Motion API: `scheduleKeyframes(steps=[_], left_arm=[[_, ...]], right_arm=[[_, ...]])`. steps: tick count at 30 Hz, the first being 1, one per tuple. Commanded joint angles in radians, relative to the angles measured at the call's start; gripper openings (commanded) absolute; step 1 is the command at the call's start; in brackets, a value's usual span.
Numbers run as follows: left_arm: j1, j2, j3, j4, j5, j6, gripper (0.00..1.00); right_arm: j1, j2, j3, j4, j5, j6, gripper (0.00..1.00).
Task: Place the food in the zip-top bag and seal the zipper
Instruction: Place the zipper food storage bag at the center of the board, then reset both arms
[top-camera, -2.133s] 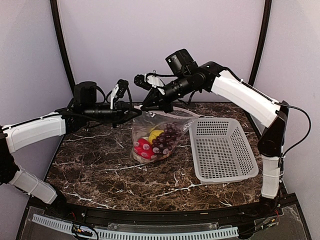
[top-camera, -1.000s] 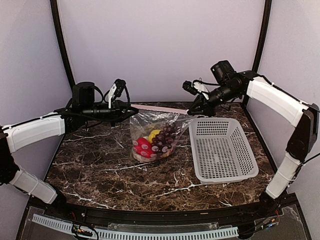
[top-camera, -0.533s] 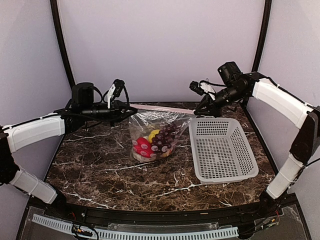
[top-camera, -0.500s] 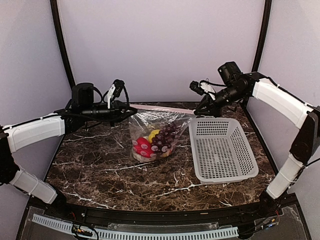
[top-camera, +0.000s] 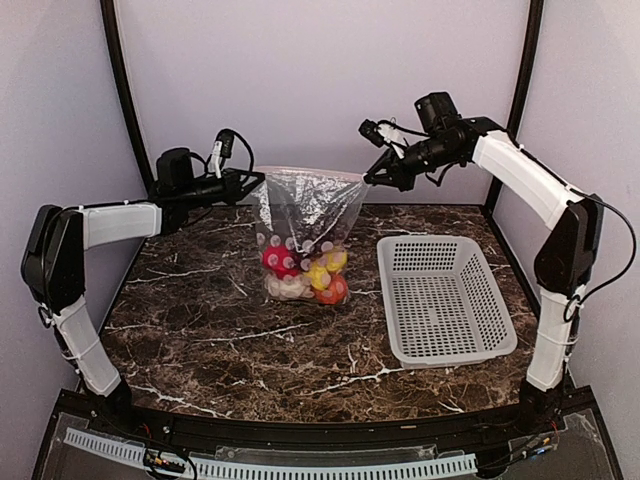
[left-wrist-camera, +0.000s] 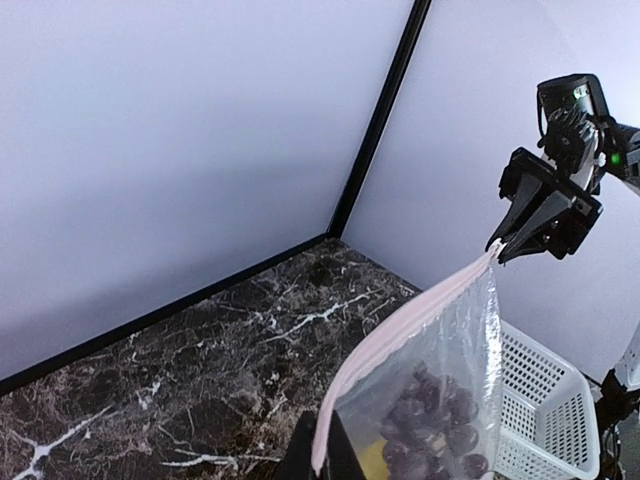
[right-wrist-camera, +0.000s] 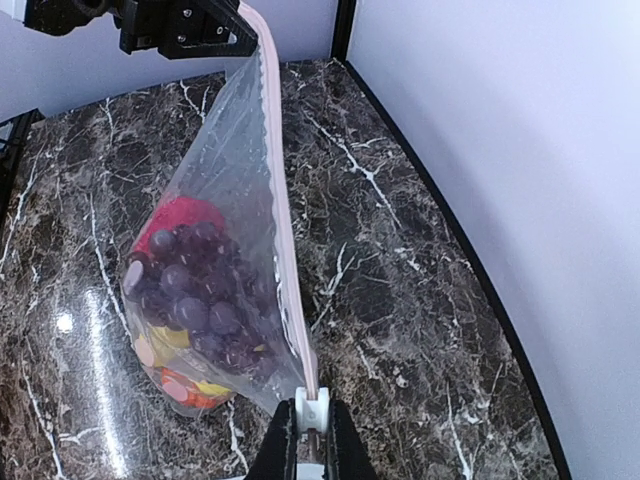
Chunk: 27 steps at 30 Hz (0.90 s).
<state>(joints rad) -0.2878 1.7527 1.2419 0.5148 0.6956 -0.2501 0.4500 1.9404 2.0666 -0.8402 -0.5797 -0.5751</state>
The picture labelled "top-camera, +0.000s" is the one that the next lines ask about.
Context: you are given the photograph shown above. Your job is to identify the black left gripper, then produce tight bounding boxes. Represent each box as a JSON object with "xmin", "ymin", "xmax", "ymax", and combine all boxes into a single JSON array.
[{"xmin": 179, "ymin": 166, "xmax": 264, "ymax": 209}]

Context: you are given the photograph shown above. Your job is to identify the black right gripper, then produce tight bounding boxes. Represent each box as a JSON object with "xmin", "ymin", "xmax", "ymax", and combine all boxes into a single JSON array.
[{"xmin": 366, "ymin": 134, "xmax": 463, "ymax": 190}]

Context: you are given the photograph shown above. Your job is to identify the clear zip top bag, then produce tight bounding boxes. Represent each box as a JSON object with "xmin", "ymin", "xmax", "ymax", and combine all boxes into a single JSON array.
[{"xmin": 253, "ymin": 166, "xmax": 369, "ymax": 305}]

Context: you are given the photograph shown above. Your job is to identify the red bell pepper toy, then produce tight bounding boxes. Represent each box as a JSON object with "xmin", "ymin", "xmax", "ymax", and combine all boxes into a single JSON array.
[{"xmin": 262, "ymin": 245, "xmax": 300, "ymax": 280}]

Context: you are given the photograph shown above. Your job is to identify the yellow vegetable toy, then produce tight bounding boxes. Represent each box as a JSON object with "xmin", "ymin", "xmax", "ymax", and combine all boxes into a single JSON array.
[
  {"xmin": 305, "ymin": 263, "xmax": 332, "ymax": 291},
  {"xmin": 324, "ymin": 250, "xmax": 348, "ymax": 273}
]

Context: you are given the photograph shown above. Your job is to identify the white cauliflower toy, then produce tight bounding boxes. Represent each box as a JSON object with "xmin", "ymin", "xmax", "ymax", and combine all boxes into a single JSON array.
[{"xmin": 264, "ymin": 274, "xmax": 314, "ymax": 301}]

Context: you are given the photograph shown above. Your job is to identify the yellow vegetable toy front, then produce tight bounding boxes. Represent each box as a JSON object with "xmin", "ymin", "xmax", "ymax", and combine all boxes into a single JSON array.
[{"xmin": 305, "ymin": 263, "xmax": 332, "ymax": 291}]

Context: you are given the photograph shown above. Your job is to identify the orange pumpkin toy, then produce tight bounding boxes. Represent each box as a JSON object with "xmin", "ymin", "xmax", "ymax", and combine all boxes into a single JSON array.
[{"xmin": 315, "ymin": 274, "xmax": 348, "ymax": 305}]

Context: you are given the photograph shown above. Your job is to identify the white plastic basket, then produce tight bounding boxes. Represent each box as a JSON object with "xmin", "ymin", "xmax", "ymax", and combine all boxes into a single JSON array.
[{"xmin": 377, "ymin": 235, "xmax": 518, "ymax": 370}]

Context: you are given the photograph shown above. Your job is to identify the dark red grape bunch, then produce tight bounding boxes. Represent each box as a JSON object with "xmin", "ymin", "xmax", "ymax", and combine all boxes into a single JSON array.
[{"xmin": 282, "ymin": 204, "xmax": 348, "ymax": 264}]

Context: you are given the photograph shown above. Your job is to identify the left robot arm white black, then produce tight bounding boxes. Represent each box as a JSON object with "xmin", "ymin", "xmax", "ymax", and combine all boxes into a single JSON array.
[{"xmin": 21, "ymin": 168, "xmax": 265, "ymax": 436}]

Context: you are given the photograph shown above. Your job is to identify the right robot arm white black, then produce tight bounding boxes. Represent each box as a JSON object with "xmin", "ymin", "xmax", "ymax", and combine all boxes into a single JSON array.
[{"xmin": 359, "ymin": 115, "xmax": 602, "ymax": 392}]

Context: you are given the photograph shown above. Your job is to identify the right black frame post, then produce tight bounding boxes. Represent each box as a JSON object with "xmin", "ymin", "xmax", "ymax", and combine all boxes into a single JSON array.
[{"xmin": 487, "ymin": 0, "xmax": 545, "ymax": 206}]

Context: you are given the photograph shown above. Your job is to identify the black frame post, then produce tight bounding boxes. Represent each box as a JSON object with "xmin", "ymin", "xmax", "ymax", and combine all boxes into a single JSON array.
[
  {"xmin": 487, "ymin": 0, "xmax": 545, "ymax": 206},
  {"xmin": 99, "ymin": 0, "xmax": 153, "ymax": 190}
]

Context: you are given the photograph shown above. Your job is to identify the left black frame post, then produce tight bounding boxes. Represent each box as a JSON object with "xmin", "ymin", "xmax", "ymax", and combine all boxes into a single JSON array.
[{"xmin": 99, "ymin": 0, "xmax": 153, "ymax": 190}]

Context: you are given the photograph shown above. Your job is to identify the black front rail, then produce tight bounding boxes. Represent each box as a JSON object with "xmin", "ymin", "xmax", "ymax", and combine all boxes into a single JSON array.
[{"xmin": 58, "ymin": 392, "xmax": 552, "ymax": 453}]

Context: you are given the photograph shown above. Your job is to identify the white slotted cable duct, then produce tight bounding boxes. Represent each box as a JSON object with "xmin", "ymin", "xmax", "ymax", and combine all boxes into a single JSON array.
[{"xmin": 64, "ymin": 427, "xmax": 477, "ymax": 479}]

